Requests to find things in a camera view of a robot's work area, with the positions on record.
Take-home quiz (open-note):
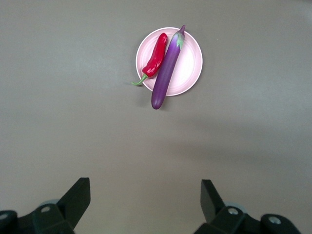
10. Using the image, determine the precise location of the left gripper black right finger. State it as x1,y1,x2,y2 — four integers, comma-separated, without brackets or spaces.
195,179,300,234

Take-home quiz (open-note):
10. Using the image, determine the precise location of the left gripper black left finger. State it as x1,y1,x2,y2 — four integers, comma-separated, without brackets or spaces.
0,177,91,234

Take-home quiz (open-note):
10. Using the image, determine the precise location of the long purple eggplant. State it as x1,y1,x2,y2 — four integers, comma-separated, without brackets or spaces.
151,24,186,110

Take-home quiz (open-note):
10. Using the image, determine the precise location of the red chili pepper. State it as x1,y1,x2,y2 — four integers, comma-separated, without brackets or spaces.
131,33,168,86

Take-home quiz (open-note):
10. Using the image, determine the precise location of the brown table cloth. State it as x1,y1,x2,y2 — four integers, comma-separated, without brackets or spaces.
0,0,312,234

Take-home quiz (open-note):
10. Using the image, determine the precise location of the pink round plate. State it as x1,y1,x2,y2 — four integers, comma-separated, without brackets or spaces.
136,26,203,97

